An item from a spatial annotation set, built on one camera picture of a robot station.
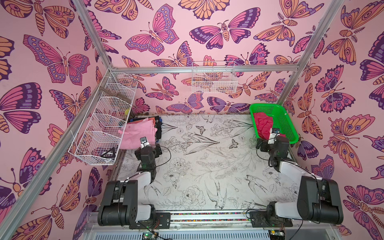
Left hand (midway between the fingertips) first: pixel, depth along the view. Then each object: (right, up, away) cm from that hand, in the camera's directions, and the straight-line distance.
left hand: (149, 143), depth 91 cm
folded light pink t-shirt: (-13, +7, +9) cm, 18 cm away
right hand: (+69, +3, 0) cm, 69 cm away
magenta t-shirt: (+78, +13, +18) cm, 82 cm away
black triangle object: (-16, -5, -16) cm, 23 cm away
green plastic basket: (+91, +15, +19) cm, 94 cm away
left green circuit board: (+6, -41, -21) cm, 47 cm away
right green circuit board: (+67, -41, -21) cm, 81 cm away
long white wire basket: (-23, +4, -13) cm, 27 cm away
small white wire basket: (+43, +42, +15) cm, 62 cm away
